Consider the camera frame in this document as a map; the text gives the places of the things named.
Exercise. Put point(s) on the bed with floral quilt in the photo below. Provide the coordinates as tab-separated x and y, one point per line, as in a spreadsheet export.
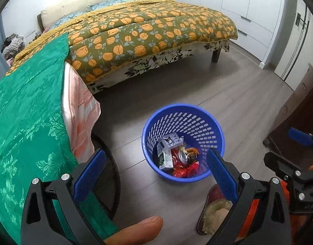
151	33

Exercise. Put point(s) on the white wardrobe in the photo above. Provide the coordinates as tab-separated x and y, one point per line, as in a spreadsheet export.
248	10

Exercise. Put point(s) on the person's left hand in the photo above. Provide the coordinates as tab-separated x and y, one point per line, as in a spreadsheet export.
136	229

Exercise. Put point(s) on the red wrapper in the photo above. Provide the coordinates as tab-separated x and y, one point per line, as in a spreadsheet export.
187	170

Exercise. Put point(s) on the crushed orange can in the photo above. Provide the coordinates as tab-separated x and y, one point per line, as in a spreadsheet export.
192	154

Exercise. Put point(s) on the blue plastic basket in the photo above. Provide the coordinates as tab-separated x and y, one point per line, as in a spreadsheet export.
161	125

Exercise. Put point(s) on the brown furry slipper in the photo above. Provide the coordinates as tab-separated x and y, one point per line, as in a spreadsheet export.
214	214

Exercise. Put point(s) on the bed with orange quilt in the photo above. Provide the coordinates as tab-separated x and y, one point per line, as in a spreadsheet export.
69	28

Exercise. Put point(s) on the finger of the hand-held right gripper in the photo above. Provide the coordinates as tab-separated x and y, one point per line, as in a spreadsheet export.
284	166
299	135

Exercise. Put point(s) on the teal patterned pillow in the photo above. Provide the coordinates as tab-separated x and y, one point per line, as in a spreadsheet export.
66	20
110	3

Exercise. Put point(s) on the crushed red can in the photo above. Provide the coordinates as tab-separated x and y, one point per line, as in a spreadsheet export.
181	157

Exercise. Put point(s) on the black round table base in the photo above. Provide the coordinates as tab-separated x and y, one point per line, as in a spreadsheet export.
113	173

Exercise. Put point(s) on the cream padded headboard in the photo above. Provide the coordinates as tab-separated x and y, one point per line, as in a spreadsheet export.
82	2

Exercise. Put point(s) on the pile of clothes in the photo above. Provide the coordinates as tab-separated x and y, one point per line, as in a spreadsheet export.
13	45

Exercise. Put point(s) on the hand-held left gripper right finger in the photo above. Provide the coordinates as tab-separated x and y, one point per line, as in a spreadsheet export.
222	176

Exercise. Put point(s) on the black and white bed skirt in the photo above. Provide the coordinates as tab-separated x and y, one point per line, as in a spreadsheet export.
151	61

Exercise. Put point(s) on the green patterned tablecloth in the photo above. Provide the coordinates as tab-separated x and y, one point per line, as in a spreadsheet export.
26	122

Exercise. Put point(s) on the small white plastic box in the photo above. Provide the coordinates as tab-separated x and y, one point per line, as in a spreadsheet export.
171	141

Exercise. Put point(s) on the brown wooden cabinet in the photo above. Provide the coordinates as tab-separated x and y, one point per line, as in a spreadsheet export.
294	102

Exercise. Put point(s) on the white gold packet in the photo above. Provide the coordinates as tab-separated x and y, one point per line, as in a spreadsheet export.
164	158

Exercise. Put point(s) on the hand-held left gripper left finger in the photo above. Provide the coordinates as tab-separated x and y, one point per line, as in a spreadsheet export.
89	174

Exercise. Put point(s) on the wooden bed leg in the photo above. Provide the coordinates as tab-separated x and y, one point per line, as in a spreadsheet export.
216	55

